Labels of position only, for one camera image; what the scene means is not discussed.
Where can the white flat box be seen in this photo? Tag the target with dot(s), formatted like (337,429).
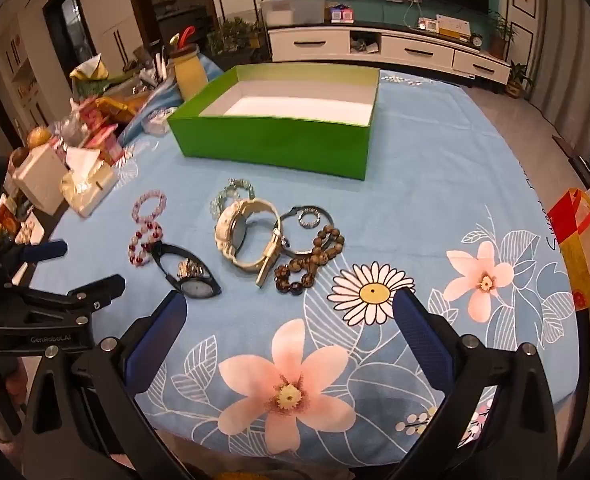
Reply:
(452,24)

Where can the green cardboard box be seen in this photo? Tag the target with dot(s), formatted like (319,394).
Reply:
(275,145)

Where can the tall potted plant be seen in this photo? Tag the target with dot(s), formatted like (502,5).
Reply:
(500,35)

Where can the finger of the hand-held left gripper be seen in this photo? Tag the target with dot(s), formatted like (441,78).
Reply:
(102,286)
(45,250)

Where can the red yellow woven bag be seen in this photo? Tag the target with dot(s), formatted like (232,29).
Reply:
(580,250)

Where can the small colourful boxes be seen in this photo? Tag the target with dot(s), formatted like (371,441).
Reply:
(342,13)

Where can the yellow bottle with brown lid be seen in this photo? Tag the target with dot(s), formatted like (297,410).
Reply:
(190,72)

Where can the cream tissue box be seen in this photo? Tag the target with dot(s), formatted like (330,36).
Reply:
(87,195)

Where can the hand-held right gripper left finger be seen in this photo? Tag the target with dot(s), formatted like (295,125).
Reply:
(157,345)

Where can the white square box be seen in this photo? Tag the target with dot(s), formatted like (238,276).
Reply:
(37,175)

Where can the small alarm clock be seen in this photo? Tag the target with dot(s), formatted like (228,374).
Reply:
(476,40)

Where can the silver bangle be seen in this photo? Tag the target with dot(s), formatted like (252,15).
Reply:
(295,208)

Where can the white television cabinet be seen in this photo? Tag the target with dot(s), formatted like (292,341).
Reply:
(315,42)

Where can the translucent storage bin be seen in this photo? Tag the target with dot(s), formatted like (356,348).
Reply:
(292,10)

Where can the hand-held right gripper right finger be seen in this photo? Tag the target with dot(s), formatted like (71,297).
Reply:
(422,340)

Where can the bushy potted plants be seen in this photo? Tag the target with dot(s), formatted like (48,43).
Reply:
(235,35)

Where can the white wristwatch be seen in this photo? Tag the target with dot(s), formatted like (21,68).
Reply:
(227,227)

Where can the small potted plant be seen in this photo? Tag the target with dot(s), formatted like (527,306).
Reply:
(517,77)

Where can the pink snack packets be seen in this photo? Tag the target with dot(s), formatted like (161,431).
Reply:
(100,132)

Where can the gold snack packet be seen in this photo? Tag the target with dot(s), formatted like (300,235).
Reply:
(115,105)

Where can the blue floral tablecloth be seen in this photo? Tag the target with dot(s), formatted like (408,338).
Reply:
(425,160)

